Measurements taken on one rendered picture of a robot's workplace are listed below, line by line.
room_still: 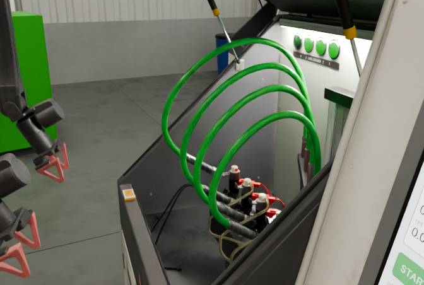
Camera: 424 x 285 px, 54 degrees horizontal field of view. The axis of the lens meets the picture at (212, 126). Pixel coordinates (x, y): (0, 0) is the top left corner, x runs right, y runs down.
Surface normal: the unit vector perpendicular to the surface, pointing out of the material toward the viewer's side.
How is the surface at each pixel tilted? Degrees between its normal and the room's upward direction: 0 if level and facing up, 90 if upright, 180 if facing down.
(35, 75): 90
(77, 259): 0
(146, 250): 0
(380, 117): 76
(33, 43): 90
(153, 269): 0
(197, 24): 90
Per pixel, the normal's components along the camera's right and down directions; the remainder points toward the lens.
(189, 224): 0.00, -0.95
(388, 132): -0.92, -0.13
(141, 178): 0.33, 0.29
